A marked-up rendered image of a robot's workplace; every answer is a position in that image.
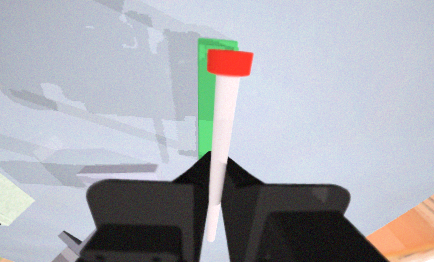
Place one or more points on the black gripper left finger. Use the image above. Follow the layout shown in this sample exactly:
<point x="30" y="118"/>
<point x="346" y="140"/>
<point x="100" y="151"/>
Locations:
<point x="182" y="202"/>

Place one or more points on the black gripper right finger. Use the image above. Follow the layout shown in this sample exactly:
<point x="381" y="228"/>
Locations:
<point x="246" y="201"/>

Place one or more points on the white pin with red cap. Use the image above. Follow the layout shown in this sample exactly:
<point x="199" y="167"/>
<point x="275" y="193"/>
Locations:
<point x="228" y="65"/>

